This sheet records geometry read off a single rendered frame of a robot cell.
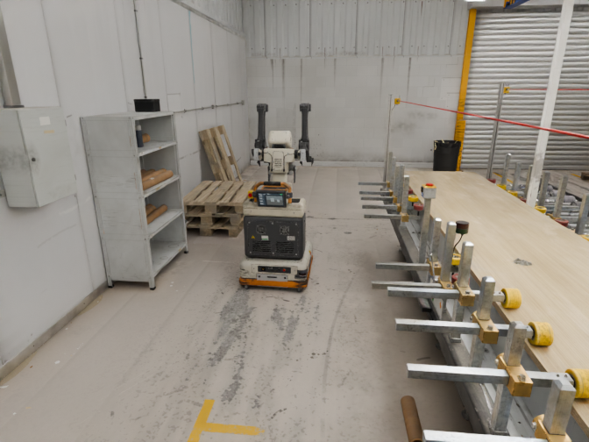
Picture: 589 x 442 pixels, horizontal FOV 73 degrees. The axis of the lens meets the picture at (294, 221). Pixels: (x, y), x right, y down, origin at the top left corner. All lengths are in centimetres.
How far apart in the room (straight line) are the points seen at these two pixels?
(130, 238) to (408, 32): 754
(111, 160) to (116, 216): 49
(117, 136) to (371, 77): 687
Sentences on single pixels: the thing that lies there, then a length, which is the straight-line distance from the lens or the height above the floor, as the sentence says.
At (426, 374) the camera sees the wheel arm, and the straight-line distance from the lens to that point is 133.
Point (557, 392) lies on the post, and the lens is 118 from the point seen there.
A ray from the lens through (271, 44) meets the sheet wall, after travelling 967.
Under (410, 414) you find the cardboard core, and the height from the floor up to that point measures 8.
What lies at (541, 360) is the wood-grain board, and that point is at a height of 90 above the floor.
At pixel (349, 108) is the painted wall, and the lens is 951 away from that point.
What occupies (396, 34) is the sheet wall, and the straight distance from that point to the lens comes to 964.
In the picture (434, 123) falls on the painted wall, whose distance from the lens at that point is 978.
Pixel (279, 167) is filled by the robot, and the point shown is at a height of 107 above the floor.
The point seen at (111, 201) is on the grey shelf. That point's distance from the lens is 379.
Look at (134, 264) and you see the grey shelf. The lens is 391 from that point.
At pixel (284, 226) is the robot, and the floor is 60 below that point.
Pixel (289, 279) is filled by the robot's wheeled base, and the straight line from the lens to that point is 361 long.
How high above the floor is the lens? 176
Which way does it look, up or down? 18 degrees down
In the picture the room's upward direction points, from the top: straight up
